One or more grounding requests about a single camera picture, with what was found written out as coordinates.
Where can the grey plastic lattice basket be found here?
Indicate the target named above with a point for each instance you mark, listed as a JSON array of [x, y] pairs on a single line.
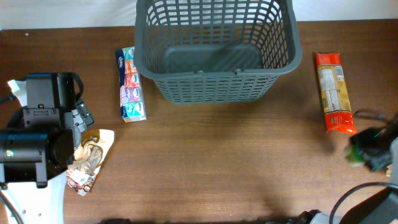
[[215, 51]]

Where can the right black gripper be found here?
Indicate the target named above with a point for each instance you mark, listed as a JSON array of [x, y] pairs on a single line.
[[360, 138]]

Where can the beige snack bag left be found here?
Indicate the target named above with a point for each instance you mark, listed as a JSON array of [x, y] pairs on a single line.
[[88, 159]]

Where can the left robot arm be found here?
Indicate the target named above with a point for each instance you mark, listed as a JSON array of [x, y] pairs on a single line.
[[37, 146]]

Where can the colourful tissue pack strip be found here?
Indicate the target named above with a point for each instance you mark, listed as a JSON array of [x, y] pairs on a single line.
[[130, 91]]

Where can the orange pasta packet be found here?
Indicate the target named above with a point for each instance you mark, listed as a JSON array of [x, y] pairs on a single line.
[[334, 95]]

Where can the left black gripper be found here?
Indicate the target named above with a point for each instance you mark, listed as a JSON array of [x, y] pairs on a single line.
[[83, 112]]

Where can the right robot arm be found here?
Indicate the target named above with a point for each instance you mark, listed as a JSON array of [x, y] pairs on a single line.
[[379, 208]]

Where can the green lid spice jar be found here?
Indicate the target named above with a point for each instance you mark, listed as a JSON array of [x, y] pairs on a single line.
[[352, 156]]

